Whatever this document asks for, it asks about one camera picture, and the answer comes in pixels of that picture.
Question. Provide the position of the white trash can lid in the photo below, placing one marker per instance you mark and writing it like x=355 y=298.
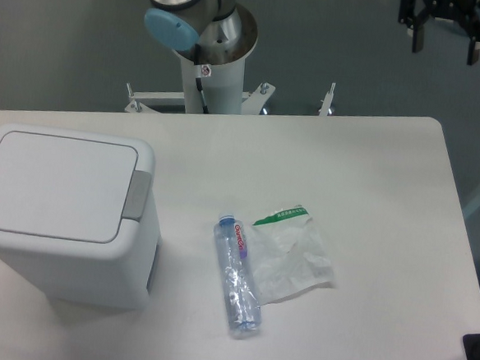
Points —
x=62 y=187

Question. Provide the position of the crumpled clear plastic bag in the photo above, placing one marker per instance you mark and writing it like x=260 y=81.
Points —
x=288 y=255

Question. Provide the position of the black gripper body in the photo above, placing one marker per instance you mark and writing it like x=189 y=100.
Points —
x=466 y=13

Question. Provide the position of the white plastic trash can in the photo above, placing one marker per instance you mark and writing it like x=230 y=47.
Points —
x=114 y=274

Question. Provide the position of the clear plastic water bottle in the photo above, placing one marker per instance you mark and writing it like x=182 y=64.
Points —
x=239 y=291

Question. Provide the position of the grey lid push button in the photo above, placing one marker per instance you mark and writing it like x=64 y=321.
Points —
x=138 y=191

